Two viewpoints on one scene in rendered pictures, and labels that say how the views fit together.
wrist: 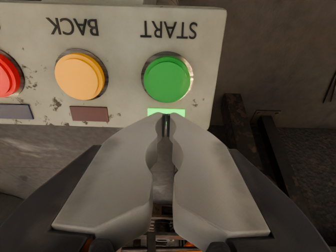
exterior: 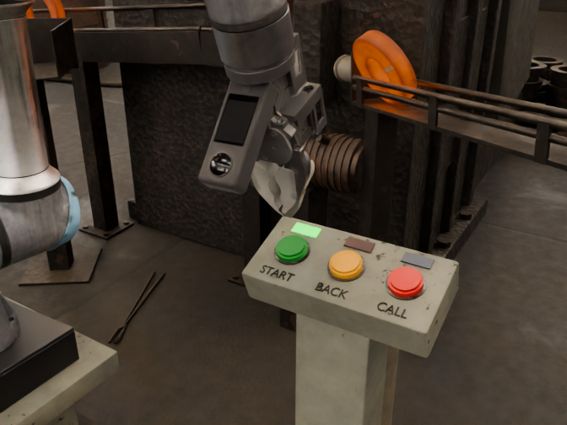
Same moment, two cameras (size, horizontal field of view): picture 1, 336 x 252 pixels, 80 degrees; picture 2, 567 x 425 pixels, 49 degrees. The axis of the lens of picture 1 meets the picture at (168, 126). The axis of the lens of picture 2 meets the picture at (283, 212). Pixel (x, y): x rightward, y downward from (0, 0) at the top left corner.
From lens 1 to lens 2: 0.63 m
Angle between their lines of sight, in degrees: 29
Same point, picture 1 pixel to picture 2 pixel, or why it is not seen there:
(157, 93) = (299, 241)
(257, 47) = (228, 382)
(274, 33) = (198, 390)
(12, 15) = (364, 306)
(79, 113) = (366, 246)
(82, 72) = (338, 263)
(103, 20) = (311, 287)
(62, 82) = (357, 261)
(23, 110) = (407, 259)
